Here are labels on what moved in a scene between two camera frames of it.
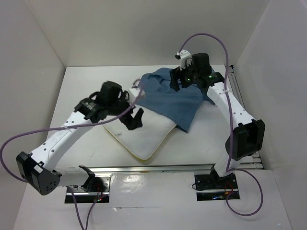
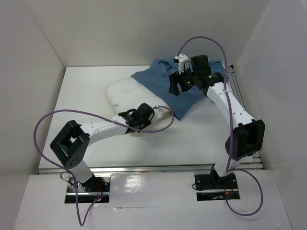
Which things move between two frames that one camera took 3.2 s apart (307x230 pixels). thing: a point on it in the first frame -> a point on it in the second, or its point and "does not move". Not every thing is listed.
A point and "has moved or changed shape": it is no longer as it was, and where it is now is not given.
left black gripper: [130, 122] -> [148, 121]
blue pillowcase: [180, 107] has moved or changed shape
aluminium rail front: [159, 168] does not move
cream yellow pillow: [143, 141] -> [126, 93]
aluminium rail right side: [254, 161] does not move
